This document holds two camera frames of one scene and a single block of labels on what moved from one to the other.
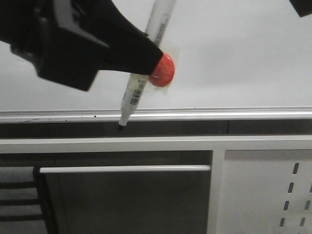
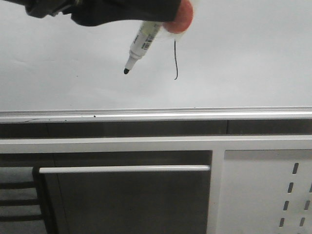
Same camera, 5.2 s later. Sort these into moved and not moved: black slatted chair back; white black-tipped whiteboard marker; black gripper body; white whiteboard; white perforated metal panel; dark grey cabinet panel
Moved: black gripper body; white black-tipped whiteboard marker
Not moved: black slatted chair back; white perforated metal panel; dark grey cabinet panel; white whiteboard
